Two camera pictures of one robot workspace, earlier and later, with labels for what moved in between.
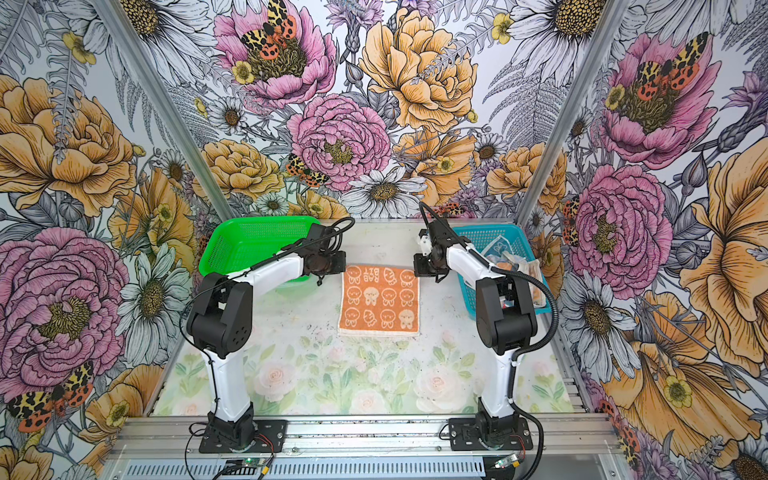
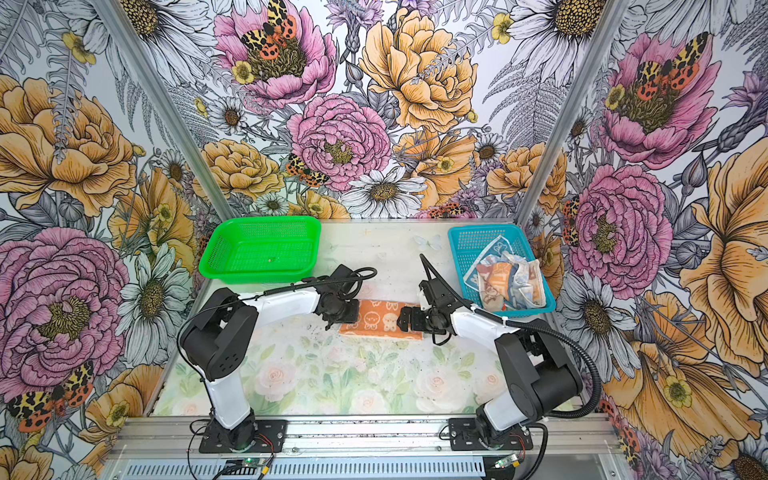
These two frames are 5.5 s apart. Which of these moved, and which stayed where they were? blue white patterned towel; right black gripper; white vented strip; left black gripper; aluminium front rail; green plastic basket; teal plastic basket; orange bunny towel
Moved: right black gripper; left black gripper; orange bunny towel
Stayed: green plastic basket; white vented strip; blue white patterned towel; aluminium front rail; teal plastic basket
